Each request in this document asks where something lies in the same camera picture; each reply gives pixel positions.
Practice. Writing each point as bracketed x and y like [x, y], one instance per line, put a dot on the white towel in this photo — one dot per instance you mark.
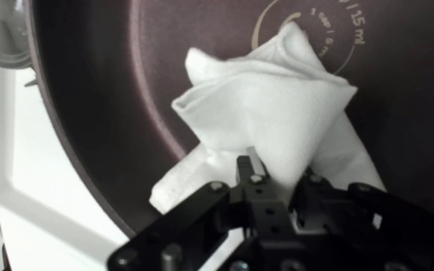
[267, 111]

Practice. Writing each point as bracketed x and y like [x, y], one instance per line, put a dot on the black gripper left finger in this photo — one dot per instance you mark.
[256, 201]

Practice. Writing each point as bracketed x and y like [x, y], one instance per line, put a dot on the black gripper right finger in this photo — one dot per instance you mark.
[327, 206]

